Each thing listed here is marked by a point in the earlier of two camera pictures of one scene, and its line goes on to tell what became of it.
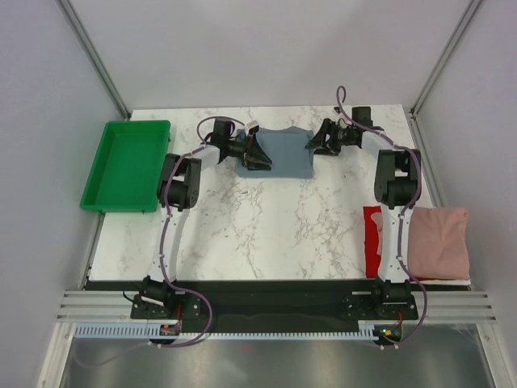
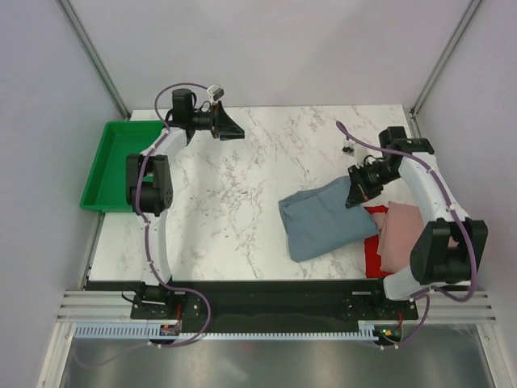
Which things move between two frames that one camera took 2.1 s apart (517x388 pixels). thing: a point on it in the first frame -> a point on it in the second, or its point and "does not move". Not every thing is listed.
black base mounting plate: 224,303 does not move
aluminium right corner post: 454,39 does not move
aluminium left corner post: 94,57 does not move
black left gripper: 255,156 -> 220,123
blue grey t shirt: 286,148 -> 318,222
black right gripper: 328,128 -> 360,191
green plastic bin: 127,174 does not move
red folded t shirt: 372,260 does not move
